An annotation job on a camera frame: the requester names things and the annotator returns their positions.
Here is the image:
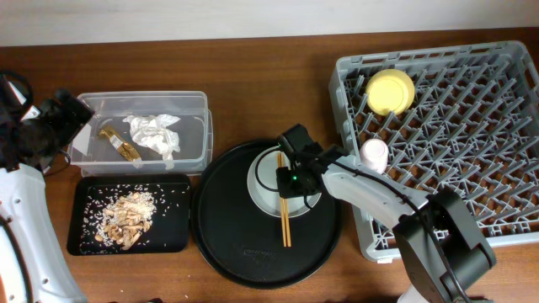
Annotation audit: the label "wooden chopstick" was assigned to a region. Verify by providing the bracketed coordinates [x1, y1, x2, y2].
[276, 151, 288, 247]
[281, 153, 291, 247]

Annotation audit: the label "white round plate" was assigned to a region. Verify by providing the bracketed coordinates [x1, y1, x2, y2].
[247, 147, 322, 218]

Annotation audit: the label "pink cup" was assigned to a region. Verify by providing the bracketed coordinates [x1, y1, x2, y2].
[360, 139, 389, 174]

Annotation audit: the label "yellow bowl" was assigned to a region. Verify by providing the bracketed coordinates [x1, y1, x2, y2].
[366, 69, 415, 116]

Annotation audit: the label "gold foil wrapper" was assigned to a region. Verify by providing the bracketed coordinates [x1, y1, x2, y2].
[99, 125, 141, 162]

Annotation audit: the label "white napkin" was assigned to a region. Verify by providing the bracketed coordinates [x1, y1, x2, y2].
[122, 114, 180, 161]

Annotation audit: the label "food scraps with rice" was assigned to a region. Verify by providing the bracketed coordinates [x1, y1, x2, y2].
[93, 189, 157, 254]

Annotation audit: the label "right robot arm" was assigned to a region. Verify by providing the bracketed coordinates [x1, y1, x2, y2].
[276, 125, 497, 302]

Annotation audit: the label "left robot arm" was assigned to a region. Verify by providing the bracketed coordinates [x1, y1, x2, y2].
[1, 70, 94, 302]

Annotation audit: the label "clear plastic waste bin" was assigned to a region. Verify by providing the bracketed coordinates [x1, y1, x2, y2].
[67, 91, 213, 177]

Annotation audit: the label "grey dishwasher rack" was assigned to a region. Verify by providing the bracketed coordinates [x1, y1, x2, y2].
[328, 41, 538, 247]

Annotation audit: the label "white label on bin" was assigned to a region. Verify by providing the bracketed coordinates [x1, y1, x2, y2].
[72, 125, 92, 156]

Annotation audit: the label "round black serving tray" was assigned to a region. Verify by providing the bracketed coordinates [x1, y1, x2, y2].
[190, 139, 343, 289]

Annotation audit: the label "black rectangular tray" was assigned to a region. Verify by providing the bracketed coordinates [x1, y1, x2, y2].
[67, 174, 191, 256]

